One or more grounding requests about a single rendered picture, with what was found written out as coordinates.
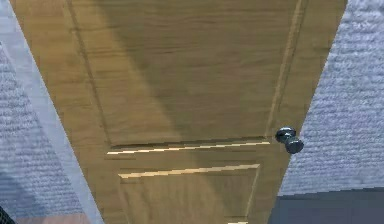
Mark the brown wooden room door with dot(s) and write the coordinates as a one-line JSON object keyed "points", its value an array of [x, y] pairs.
{"points": [[186, 83]]}

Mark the dark metal door knob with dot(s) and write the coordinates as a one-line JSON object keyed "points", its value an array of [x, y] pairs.
{"points": [[290, 140]]}

